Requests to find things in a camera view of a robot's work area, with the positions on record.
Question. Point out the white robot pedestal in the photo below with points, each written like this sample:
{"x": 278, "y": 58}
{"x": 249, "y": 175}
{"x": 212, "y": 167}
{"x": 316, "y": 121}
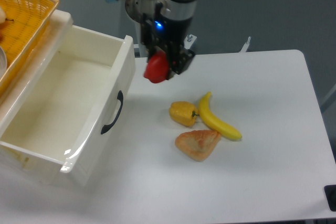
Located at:
{"x": 135, "y": 10}

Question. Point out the white open drawer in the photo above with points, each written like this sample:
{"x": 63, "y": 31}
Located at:
{"x": 55, "y": 136}

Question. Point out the metal bowl edge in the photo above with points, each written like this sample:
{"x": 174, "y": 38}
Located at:
{"x": 3, "y": 62}

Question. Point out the pear in basket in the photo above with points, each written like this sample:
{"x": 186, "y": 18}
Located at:
{"x": 4, "y": 20}

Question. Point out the yellow banana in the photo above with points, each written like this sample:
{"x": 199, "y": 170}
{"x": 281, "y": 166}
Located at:
{"x": 213, "y": 122}

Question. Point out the triangular pastry bread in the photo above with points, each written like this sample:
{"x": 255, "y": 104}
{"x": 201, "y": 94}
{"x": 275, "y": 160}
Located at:
{"x": 197, "y": 144}

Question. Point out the yellow bell pepper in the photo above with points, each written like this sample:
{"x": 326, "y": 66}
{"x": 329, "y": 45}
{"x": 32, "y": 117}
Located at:
{"x": 184, "y": 113}

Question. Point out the yellow woven basket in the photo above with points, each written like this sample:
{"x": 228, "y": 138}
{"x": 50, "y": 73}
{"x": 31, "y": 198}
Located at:
{"x": 25, "y": 24}

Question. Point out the black drawer handle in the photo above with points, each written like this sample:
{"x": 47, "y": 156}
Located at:
{"x": 112, "y": 111}

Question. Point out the red bell pepper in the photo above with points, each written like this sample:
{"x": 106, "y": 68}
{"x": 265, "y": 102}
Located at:
{"x": 157, "y": 68}

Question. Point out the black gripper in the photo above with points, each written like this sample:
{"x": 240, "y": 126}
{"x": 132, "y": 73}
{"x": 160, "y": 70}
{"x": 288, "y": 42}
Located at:
{"x": 166, "y": 31}

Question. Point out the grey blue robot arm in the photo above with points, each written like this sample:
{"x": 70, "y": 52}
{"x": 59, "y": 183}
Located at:
{"x": 163, "y": 27}

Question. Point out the black corner object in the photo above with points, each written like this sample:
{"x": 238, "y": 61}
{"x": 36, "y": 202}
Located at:
{"x": 330, "y": 193}

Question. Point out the white drawer cabinet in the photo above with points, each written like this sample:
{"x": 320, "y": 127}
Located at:
{"x": 38, "y": 59}

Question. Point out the white table frame bracket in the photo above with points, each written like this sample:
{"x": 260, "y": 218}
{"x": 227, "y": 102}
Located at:
{"x": 190, "y": 42}

